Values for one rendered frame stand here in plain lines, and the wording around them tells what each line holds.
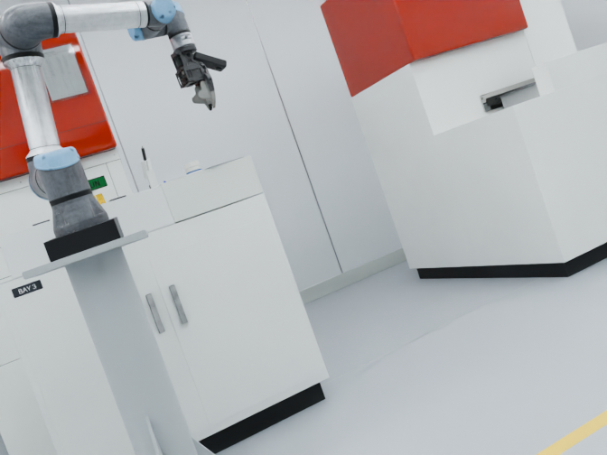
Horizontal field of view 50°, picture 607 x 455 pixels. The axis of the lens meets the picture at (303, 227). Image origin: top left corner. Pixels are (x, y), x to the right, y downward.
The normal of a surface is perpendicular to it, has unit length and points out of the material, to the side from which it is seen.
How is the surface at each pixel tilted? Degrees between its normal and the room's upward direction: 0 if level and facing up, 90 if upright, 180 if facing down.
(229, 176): 90
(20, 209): 90
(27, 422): 90
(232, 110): 90
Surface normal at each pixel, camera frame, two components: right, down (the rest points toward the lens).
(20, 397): 0.37, -0.08
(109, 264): 0.59, -0.17
